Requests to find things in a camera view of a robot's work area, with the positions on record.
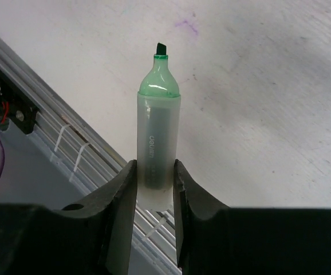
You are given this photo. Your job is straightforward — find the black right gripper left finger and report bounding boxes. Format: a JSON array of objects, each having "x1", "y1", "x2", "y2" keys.
[{"x1": 0, "y1": 160, "x2": 137, "y2": 274}]

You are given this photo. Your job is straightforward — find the green highlighter pen body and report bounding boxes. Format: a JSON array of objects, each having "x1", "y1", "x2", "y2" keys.
[{"x1": 137, "y1": 43, "x2": 181, "y2": 211}]

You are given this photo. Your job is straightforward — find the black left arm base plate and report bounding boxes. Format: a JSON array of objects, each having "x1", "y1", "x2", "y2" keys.
[{"x1": 0, "y1": 77, "x2": 38, "y2": 135}]

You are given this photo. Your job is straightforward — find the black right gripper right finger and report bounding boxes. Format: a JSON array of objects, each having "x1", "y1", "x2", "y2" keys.
[{"x1": 173, "y1": 161, "x2": 331, "y2": 274}]

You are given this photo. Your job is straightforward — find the aluminium table edge rail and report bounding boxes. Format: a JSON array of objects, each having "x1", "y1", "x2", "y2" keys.
[{"x1": 0, "y1": 39, "x2": 181, "y2": 274}]

